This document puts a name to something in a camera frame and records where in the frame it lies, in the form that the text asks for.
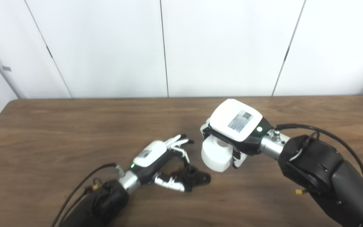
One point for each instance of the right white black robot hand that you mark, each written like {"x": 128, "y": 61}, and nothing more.
{"x": 232, "y": 116}

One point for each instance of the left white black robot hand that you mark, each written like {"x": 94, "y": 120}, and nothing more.
{"x": 150, "y": 156}

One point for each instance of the round white plastic piece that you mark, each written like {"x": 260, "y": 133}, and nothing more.
{"x": 214, "y": 156}

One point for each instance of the black plastic holder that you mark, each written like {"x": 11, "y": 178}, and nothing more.
{"x": 198, "y": 178}

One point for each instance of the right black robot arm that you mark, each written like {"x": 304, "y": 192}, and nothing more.
{"x": 326, "y": 176}

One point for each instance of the small grey wall tag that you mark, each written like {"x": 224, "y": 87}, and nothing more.
{"x": 6, "y": 68}

